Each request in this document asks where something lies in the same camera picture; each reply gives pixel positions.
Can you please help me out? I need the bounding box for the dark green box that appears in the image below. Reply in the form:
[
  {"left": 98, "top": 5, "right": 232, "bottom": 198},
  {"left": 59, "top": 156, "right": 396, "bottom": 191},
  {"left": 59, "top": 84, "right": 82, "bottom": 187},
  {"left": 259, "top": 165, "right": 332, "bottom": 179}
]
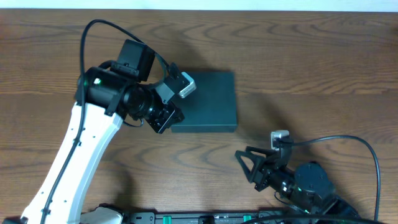
[{"left": 171, "top": 72, "right": 238, "bottom": 133}]

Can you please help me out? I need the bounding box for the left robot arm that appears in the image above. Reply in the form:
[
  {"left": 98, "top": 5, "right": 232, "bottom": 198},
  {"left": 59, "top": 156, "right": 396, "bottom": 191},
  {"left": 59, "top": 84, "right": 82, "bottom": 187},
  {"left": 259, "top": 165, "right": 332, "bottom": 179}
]
[{"left": 6, "top": 40, "right": 196, "bottom": 223}]

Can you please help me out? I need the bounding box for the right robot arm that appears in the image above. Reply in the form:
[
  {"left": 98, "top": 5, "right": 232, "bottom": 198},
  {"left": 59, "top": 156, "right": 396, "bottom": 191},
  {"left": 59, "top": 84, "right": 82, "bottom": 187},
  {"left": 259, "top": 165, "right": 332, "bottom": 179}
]
[{"left": 235, "top": 146, "right": 359, "bottom": 218}]

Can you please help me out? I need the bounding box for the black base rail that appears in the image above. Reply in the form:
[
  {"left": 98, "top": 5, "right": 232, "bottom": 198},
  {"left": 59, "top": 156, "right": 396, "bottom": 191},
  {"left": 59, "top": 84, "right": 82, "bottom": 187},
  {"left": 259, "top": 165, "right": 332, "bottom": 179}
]
[{"left": 80, "top": 210, "right": 360, "bottom": 224}]

